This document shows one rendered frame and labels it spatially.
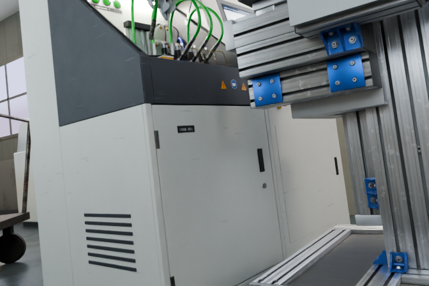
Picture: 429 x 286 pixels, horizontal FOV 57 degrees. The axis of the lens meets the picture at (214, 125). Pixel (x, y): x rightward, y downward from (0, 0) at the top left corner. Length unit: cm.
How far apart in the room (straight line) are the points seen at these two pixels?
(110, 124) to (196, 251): 54
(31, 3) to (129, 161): 98
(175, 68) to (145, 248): 62
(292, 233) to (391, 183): 79
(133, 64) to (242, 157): 59
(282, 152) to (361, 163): 65
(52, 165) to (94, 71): 51
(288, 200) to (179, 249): 69
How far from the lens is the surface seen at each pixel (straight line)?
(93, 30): 157
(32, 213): 517
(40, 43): 194
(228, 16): 227
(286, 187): 188
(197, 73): 150
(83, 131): 161
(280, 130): 188
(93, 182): 158
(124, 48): 140
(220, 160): 152
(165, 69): 139
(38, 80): 195
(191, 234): 140
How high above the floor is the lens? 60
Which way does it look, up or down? 4 degrees up
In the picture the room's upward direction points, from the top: 7 degrees counter-clockwise
